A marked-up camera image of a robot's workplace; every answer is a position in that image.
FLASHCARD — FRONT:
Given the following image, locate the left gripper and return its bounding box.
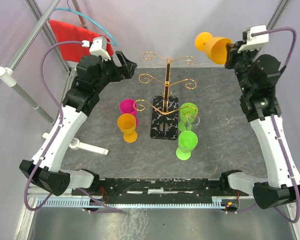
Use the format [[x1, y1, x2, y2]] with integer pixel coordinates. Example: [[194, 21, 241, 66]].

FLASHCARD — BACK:
[[94, 50, 138, 93]]

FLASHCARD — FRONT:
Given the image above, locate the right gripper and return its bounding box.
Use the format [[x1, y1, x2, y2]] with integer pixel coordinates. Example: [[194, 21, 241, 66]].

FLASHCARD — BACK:
[[223, 40, 258, 94]]

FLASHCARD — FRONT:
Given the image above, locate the orange goblet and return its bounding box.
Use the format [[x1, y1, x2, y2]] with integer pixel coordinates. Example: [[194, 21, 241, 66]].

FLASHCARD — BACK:
[[117, 113, 138, 143], [194, 32, 233, 65]]

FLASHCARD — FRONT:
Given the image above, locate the gold wine glass rack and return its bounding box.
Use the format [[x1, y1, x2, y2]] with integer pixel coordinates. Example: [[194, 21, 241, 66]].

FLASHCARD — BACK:
[[135, 51, 197, 140]]

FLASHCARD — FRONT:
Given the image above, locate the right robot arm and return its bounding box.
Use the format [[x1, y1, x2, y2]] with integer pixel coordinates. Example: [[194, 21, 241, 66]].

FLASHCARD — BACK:
[[218, 41, 300, 209]]

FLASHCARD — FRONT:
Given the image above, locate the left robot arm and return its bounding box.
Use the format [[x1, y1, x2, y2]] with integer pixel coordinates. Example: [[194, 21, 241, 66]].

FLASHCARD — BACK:
[[19, 50, 138, 196]]

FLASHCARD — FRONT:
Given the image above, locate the clear wine glass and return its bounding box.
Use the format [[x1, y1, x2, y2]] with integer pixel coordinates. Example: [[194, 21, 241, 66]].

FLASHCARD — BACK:
[[186, 114, 201, 133]]

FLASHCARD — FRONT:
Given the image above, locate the teal clothes hanger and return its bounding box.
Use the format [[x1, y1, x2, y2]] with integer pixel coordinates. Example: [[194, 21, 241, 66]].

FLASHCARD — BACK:
[[53, 0, 119, 47]]

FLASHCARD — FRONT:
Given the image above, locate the magenta goblet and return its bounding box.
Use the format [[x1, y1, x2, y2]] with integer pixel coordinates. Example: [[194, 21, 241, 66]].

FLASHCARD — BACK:
[[119, 98, 139, 127]]

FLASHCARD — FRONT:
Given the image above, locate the green goblet rear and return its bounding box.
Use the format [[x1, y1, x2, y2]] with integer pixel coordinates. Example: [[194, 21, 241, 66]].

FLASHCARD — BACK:
[[178, 102, 199, 132]]

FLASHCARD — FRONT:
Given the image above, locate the green goblet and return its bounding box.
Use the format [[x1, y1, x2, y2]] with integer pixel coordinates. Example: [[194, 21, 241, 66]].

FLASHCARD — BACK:
[[175, 130, 199, 161], [178, 102, 199, 132]]

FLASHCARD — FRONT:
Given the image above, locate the white clothes stand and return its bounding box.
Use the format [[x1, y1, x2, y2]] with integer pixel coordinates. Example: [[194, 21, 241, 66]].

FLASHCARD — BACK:
[[0, 0, 110, 156]]

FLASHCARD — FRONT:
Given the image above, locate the green goblet front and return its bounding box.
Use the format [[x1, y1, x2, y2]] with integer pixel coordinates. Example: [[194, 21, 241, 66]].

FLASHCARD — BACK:
[[175, 130, 199, 161]]

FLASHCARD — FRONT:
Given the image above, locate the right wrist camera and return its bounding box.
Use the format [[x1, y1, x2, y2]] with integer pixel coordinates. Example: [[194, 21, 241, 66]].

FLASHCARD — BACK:
[[238, 25, 269, 52]]

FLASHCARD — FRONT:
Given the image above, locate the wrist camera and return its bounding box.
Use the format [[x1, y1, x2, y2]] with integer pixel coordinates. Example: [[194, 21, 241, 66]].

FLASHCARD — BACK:
[[89, 36, 111, 61], [238, 25, 269, 52]]

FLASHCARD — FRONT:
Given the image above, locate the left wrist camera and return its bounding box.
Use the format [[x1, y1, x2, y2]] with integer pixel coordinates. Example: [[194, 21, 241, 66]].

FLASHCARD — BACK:
[[89, 36, 111, 61]]

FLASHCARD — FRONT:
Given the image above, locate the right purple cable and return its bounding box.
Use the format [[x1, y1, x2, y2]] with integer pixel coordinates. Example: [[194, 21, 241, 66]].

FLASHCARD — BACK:
[[236, 26, 300, 224]]

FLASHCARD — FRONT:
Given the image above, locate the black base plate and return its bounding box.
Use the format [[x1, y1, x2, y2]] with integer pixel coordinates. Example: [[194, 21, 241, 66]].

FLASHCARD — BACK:
[[86, 178, 237, 203]]

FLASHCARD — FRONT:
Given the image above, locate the white cable duct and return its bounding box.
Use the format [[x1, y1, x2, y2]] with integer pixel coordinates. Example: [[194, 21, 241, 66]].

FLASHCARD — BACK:
[[43, 196, 225, 210]]

